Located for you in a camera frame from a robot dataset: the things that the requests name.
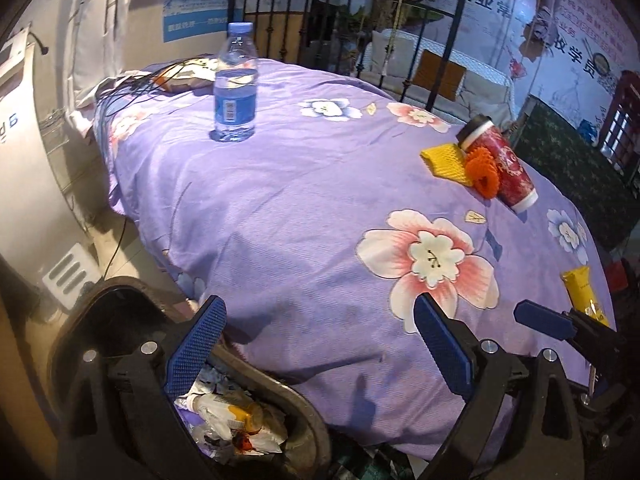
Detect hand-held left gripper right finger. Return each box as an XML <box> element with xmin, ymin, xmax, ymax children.
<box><xmin>414</xmin><ymin>292</ymin><xmax>586</xmax><ymax>480</ymax></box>

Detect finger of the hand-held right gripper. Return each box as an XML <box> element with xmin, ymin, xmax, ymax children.
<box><xmin>514</xmin><ymin>300</ymin><xmax>623</xmax><ymax>361</ymax></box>

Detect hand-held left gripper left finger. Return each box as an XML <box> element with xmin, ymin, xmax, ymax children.
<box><xmin>60</xmin><ymin>295</ymin><xmax>228</xmax><ymax>480</ymax></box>

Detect white tissue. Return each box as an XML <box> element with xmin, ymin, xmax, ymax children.
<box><xmin>247</xmin><ymin>430</ymin><xmax>288</xmax><ymax>456</ymax></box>
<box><xmin>190</xmin><ymin>367</ymin><xmax>236</xmax><ymax>398</ymax></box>

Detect yellow tube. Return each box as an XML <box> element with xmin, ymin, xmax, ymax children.
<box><xmin>560</xmin><ymin>266</ymin><xmax>612</xmax><ymax>328</ymax></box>

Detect orange juice bottle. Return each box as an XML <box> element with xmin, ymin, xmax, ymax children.
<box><xmin>187</xmin><ymin>392</ymin><xmax>263</xmax><ymax>433</ymax></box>

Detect purple plastic bag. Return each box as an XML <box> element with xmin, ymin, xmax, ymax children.
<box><xmin>175</xmin><ymin>402</ymin><xmax>201</xmax><ymax>441</ymax></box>

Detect clear plastic bag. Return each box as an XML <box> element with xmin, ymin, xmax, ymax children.
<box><xmin>192</xmin><ymin>425</ymin><xmax>236</xmax><ymax>461</ymax></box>

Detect black trash bin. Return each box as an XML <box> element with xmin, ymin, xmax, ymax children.
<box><xmin>47</xmin><ymin>277</ymin><xmax>333</xmax><ymax>480</ymax></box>

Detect dark green patterned board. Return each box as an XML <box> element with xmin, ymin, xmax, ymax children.
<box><xmin>515</xmin><ymin>95</ymin><xmax>640</xmax><ymax>251</ymax></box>

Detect red paper cup black lid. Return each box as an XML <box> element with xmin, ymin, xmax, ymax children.
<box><xmin>457</xmin><ymin>115</ymin><xmax>540</xmax><ymax>213</ymax></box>

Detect orange foam net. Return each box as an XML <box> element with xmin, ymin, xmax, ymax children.
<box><xmin>466</xmin><ymin>149</ymin><xmax>502</xmax><ymax>200</ymax></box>

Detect purple floral bedsheet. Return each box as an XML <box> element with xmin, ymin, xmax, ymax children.
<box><xmin>92</xmin><ymin>57</ymin><xmax>618</xmax><ymax>461</ymax></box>

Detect yellow foam net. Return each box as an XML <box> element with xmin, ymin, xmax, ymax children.
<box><xmin>420</xmin><ymin>142</ymin><xmax>473</xmax><ymax>188</ymax></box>

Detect small white cushion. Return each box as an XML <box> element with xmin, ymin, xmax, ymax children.
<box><xmin>457</xmin><ymin>70</ymin><xmax>513</xmax><ymax>121</ymax></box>

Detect clear water bottle blue label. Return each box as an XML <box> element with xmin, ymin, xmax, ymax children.
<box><xmin>209</xmin><ymin>22</ymin><xmax>259</xmax><ymax>143</ymax></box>

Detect white wicker swing seat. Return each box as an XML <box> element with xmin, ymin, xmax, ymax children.
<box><xmin>360</xmin><ymin>30</ymin><xmax>516</xmax><ymax>126</ymax></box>

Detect brown cushion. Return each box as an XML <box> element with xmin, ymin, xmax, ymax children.
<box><xmin>414</xmin><ymin>50</ymin><xmax>468</xmax><ymax>102</ymax></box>

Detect small printed packet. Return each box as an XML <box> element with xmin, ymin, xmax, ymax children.
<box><xmin>155</xmin><ymin>60</ymin><xmax>221</xmax><ymax>93</ymax></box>

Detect large white cushion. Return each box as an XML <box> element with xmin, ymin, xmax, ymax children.
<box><xmin>370</xmin><ymin>30</ymin><xmax>426</xmax><ymax>73</ymax></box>

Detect blue face poster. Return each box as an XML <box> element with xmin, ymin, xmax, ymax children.
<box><xmin>161</xmin><ymin>0</ymin><xmax>231</xmax><ymax>43</ymax></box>

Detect white hanging banner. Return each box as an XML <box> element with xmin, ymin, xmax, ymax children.
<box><xmin>65</xmin><ymin>0</ymin><xmax>136</xmax><ymax>106</ymax></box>

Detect black cables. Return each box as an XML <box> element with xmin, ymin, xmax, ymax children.
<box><xmin>97</xmin><ymin>57</ymin><xmax>221</xmax><ymax>111</ymax></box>

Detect wall poster with blue text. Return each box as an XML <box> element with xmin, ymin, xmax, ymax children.
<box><xmin>435</xmin><ymin>0</ymin><xmax>640</xmax><ymax>161</ymax></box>

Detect hanging rope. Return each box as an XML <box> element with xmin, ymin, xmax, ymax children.
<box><xmin>382</xmin><ymin>0</ymin><xmax>411</xmax><ymax>86</ymax></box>

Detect black iron bed frame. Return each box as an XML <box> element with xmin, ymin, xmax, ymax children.
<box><xmin>227</xmin><ymin>0</ymin><xmax>466</xmax><ymax>111</ymax></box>

